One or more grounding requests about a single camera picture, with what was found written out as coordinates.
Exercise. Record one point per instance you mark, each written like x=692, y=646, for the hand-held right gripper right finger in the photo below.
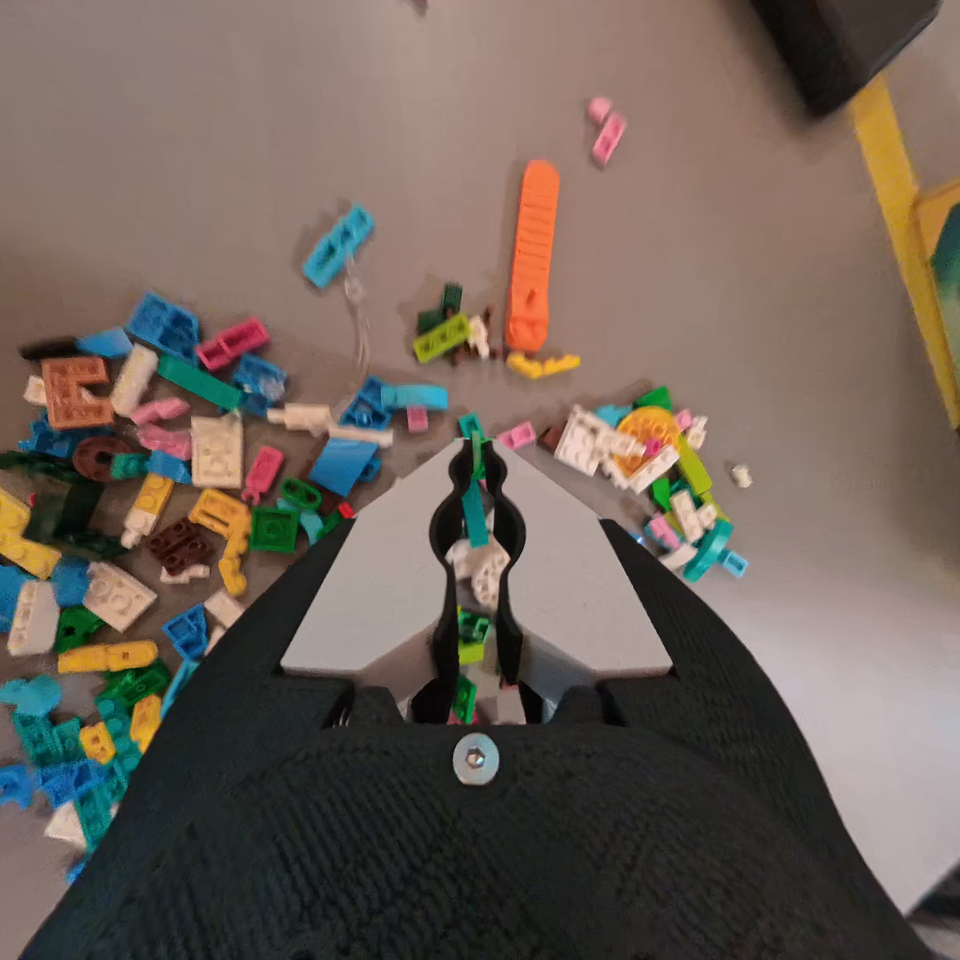
x=585, y=600

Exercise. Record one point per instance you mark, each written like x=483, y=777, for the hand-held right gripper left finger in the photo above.
x=360, y=600

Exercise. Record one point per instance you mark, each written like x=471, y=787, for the teal brick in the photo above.
x=474, y=517

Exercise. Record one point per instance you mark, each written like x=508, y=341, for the large pile of colourful bricks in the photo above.
x=217, y=450

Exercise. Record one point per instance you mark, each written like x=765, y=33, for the white round stud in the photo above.
x=741, y=475

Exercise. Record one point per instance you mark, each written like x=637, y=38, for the yellow angled brick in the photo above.
x=525, y=366

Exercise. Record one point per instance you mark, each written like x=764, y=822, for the lime green plate brick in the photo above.
x=442, y=337

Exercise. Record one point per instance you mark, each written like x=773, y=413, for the small white brick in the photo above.
x=478, y=330

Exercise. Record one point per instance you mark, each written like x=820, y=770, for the clear plastic piece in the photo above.
x=354, y=289

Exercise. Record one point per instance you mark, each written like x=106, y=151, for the dark green brick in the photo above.
x=450, y=300

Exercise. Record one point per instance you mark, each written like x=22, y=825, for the sky blue plate brick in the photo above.
x=337, y=247

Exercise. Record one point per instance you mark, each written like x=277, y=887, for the orange brick separator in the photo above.
x=534, y=247

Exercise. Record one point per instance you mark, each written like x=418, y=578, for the pink brick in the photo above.
x=599, y=109
x=609, y=141

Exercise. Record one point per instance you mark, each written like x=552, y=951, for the colourful toy set box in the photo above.
x=946, y=262

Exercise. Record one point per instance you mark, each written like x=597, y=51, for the black case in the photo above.
x=840, y=45

